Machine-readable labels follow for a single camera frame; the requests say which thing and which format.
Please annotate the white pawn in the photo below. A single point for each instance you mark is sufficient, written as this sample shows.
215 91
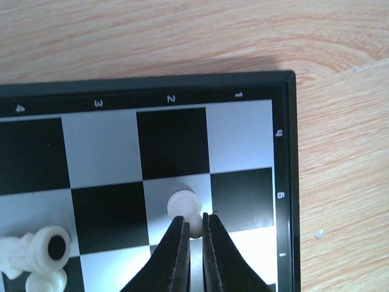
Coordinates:
52 282
187 204

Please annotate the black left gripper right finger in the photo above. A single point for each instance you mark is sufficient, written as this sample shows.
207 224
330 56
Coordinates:
224 268

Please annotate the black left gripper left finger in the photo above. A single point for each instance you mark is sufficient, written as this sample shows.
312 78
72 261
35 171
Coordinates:
168 268

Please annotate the black white chess board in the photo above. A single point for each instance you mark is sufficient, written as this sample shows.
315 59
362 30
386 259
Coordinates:
101 159

